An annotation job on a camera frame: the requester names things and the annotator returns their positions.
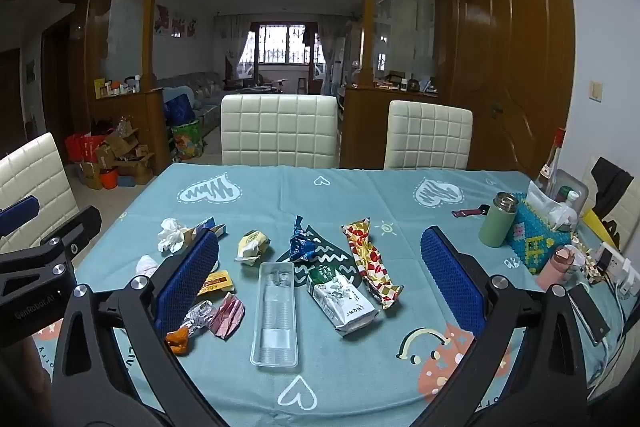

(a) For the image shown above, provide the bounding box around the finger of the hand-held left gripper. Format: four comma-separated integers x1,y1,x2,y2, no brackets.
0,196,41,238
44,206,103,258

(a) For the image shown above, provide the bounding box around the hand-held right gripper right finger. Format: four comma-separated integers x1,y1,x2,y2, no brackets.
420,226,591,427

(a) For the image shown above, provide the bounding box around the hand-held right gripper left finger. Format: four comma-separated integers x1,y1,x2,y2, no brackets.
50,229,223,427

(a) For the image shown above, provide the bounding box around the yellow snack wrapper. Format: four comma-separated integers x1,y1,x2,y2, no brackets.
197,270,235,297

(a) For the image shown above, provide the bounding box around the silver foil wrapper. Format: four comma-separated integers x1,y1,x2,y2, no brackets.
182,299,216,338

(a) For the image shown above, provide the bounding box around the small white tissue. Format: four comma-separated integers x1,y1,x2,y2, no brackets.
136,254,163,280

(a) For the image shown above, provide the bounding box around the large white tissue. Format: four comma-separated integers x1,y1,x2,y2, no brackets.
157,218,193,254

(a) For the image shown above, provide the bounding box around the pink wrapper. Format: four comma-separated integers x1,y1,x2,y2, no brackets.
209,292,246,339

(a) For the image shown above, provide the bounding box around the torn blue brown carton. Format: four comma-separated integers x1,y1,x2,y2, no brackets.
182,217,227,248

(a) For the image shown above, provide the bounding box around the orange wrapper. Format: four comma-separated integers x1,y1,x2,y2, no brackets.
165,327,191,356

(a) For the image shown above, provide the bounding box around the cream snack packet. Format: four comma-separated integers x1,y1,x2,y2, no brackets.
235,229,272,263

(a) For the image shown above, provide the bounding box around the red yellow checkered wrapper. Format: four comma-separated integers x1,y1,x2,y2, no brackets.
341,217,405,310

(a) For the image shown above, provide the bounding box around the clear plastic insert tray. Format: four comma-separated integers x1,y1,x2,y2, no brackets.
250,262,299,368

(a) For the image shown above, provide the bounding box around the green white packet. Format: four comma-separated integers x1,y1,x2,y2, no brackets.
306,264,381,337

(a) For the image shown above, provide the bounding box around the blue foil wrapper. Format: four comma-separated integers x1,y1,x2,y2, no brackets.
289,215,323,263

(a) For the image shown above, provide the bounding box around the cream quilted dining chair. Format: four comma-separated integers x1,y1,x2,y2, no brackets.
220,94,341,168
384,100,473,171
0,132,81,253

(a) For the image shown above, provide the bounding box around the green thermos flask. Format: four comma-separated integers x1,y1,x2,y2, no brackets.
478,193,518,249

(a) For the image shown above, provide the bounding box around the red paper bag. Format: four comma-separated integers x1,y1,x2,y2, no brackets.
65,133,108,165

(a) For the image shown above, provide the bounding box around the pile of cardboard boxes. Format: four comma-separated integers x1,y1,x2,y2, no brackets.
75,117,156,190

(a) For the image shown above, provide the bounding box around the beaded tissue box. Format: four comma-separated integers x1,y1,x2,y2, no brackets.
505,181,573,275

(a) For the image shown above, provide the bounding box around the pink water bottle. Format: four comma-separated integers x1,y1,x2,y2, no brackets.
536,244,576,290

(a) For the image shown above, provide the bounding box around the wooden partition counter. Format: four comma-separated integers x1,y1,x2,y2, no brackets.
342,84,451,168
90,87,171,178

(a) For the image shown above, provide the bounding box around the white pump bottle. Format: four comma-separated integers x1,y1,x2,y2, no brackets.
550,192,581,230

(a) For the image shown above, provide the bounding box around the black smartphone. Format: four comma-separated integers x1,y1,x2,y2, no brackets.
567,283,612,347

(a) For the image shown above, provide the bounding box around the colourful printed bag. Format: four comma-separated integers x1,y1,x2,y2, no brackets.
171,119,205,160

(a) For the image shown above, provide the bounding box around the row of small bottles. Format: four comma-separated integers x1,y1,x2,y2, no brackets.
94,76,142,98

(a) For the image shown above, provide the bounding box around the glass bottle red cap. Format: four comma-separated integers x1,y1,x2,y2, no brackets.
535,127,567,200

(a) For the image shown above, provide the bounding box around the blue bag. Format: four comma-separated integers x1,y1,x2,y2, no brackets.
164,94,197,126

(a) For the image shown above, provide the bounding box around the yellow sheet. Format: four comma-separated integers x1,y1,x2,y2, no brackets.
582,207,621,253

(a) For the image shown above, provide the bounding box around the white power strip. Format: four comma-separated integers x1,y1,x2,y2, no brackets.
597,242,640,298

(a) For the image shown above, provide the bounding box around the grey sofa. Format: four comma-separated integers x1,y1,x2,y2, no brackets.
157,71,226,132

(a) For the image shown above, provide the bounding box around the black cloth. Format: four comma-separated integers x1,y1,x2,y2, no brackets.
590,157,635,220

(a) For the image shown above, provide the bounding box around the brown wooden door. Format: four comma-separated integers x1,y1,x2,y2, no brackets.
452,0,576,180

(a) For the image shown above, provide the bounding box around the sheer curtain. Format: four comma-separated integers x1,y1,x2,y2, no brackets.
217,14,256,78
317,14,351,78

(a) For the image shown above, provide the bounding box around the barred window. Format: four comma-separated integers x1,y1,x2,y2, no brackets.
252,22,318,65

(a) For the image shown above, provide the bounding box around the watch with pink strap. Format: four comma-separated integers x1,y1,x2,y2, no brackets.
451,204,491,218

